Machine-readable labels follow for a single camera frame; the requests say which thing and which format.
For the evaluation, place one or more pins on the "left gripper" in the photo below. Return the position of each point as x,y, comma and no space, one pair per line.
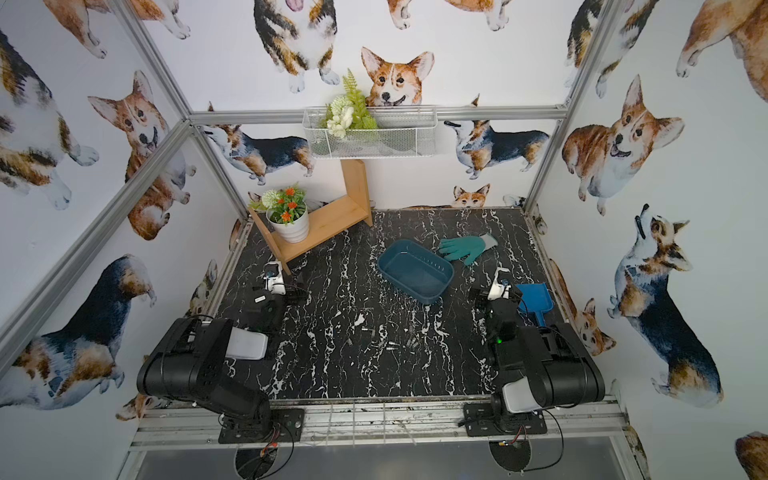
288,295

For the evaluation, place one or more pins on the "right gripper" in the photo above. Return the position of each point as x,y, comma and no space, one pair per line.
482,298

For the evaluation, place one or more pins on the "teal plastic storage box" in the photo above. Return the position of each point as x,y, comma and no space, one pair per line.
416,271

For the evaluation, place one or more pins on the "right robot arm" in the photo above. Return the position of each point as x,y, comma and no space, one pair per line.
541,365

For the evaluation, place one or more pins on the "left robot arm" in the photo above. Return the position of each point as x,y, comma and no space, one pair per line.
188,363

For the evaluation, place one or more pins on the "blue plastic dustpan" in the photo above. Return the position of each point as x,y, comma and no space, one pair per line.
535,303

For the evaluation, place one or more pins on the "green work glove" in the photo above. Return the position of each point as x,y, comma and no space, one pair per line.
467,249

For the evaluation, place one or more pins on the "white pot with flowers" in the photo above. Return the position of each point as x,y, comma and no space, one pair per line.
286,210

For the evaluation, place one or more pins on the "wooden shelf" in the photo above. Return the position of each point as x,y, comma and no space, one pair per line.
326,222

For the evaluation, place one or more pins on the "artificial green fern plant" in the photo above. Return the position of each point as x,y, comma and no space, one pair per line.
348,112

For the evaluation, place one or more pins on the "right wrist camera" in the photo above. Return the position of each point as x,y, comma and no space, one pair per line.
500,286

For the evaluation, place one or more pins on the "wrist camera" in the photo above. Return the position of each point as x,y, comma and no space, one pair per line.
500,286
273,278

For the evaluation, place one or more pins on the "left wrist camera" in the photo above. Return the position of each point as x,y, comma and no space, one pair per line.
273,278

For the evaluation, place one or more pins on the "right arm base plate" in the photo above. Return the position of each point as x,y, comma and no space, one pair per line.
485,420

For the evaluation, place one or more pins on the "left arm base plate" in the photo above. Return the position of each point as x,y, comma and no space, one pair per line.
284,425

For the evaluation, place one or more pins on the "white wire basket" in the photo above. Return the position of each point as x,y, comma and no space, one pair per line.
396,133

